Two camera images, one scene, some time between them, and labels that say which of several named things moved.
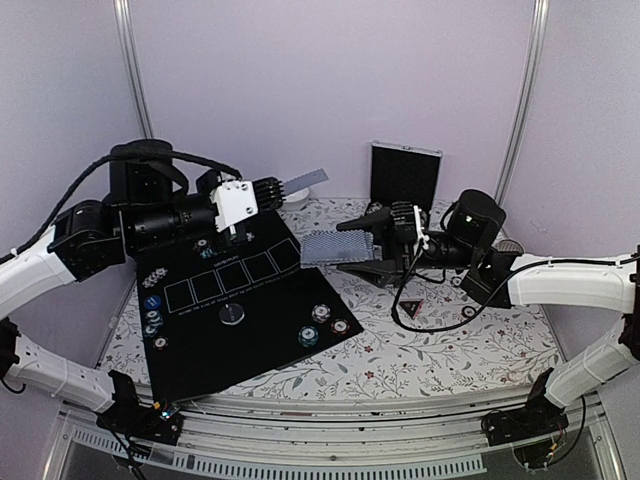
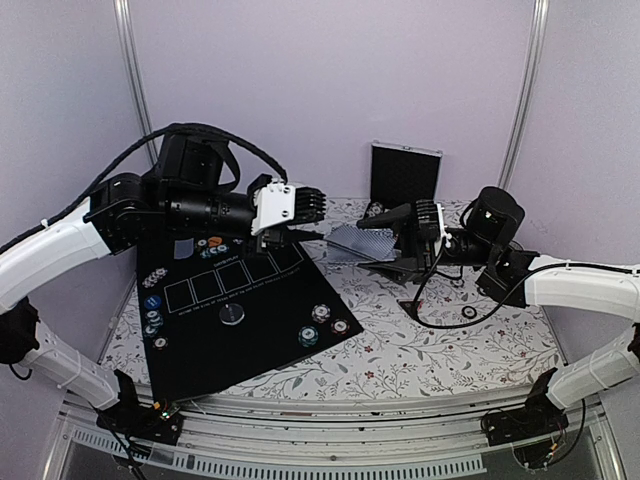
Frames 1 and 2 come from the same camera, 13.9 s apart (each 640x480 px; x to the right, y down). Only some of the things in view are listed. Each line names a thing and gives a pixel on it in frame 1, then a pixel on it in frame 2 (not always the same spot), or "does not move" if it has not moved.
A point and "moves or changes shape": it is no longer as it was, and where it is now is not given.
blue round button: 152,302 does not move
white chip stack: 154,277 does not move
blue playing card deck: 336,246 moves or changes shape
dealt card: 304,181 moves or changes shape
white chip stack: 321,313 does not move
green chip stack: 308,336 does not move
